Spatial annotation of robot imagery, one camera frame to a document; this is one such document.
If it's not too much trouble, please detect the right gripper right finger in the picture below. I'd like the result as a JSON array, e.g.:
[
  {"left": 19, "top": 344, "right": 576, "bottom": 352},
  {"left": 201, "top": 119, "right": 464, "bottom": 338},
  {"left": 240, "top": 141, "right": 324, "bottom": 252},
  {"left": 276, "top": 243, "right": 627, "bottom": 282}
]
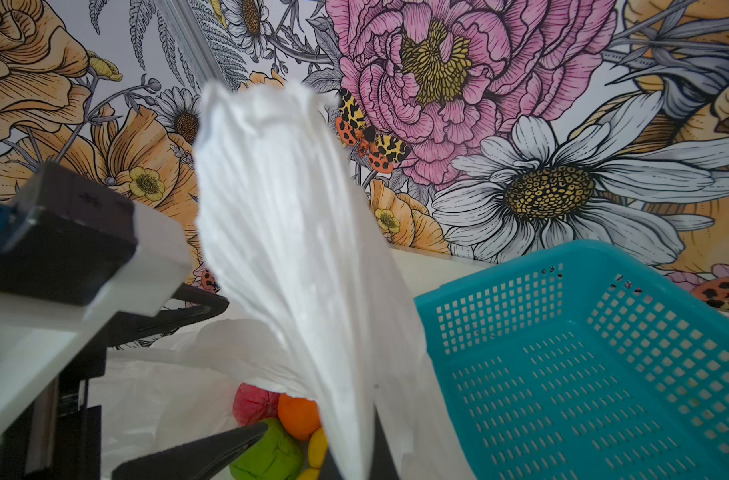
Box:
[{"left": 318, "top": 413, "right": 400, "bottom": 480}]

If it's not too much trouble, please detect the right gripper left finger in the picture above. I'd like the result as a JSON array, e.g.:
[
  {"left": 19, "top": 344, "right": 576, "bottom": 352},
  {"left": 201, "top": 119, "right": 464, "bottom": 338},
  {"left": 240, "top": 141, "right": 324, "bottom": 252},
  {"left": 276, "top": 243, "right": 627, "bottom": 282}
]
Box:
[{"left": 110, "top": 423, "right": 268, "bottom": 480}]

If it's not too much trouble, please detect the yellow toy fruit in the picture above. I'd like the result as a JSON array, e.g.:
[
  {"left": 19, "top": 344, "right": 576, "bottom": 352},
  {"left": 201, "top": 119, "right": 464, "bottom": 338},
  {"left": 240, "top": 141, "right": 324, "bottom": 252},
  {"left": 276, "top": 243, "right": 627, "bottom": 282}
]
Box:
[{"left": 298, "top": 427, "right": 328, "bottom": 480}]

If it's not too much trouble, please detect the orange toy fruit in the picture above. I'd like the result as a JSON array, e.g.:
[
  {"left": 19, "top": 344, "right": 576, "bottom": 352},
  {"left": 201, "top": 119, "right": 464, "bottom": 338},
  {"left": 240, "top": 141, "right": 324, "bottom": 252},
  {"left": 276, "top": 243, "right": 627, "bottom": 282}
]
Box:
[{"left": 278, "top": 394, "right": 322, "bottom": 441}]

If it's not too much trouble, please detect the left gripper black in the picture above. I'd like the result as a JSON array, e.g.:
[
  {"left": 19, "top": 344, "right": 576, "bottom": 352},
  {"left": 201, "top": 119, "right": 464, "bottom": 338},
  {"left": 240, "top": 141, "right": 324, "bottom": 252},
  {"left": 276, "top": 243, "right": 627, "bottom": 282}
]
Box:
[{"left": 0, "top": 281, "right": 228, "bottom": 479}]

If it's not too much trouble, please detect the green toy fruit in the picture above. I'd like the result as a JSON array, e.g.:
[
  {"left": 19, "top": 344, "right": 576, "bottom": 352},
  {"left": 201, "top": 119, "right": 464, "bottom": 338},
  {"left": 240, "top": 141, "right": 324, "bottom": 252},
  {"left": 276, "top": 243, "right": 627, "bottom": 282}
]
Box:
[{"left": 228, "top": 418, "right": 304, "bottom": 480}]

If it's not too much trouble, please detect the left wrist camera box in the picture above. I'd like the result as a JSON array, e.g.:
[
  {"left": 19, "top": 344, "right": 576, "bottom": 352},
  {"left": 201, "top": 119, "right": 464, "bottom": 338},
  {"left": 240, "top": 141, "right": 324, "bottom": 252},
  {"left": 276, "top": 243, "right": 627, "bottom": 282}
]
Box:
[{"left": 0, "top": 162, "right": 190, "bottom": 306}]

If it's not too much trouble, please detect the white plastic bag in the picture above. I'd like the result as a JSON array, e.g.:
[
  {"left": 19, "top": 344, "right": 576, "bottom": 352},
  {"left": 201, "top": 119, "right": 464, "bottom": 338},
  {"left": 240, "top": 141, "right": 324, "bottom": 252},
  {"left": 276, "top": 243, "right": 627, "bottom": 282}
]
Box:
[{"left": 92, "top": 83, "right": 473, "bottom": 479}]

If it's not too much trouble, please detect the teal plastic basket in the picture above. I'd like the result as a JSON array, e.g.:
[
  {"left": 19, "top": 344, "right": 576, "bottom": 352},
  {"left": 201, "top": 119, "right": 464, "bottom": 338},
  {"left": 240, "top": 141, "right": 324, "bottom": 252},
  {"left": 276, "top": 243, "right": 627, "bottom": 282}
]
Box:
[{"left": 416, "top": 241, "right": 729, "bottom": 479}]

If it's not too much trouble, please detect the pink toy fruit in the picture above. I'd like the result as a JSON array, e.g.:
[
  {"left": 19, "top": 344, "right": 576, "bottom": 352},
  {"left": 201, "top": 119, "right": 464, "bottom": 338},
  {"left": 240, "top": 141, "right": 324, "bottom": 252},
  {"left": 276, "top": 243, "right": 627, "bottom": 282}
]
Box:
[{"left": 232, "top": 383, "right": 280, "bottom": 427}]

